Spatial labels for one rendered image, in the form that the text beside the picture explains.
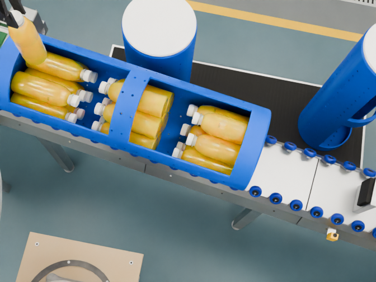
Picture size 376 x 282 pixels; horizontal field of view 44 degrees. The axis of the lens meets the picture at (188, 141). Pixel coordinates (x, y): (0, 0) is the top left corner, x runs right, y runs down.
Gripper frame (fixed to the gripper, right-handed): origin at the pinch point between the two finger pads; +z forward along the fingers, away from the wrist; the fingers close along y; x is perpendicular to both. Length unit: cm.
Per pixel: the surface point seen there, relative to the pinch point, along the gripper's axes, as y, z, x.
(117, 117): -9.8, 27.4, -30.2
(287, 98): 66, 134, -94
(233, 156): -8, 32, -68
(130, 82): 1.8, 25.2, -30.3
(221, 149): -7, 32, -64
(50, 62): 2.8, 33.9, -0.9
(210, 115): 1, 29, -57
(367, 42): 55, 45, -104
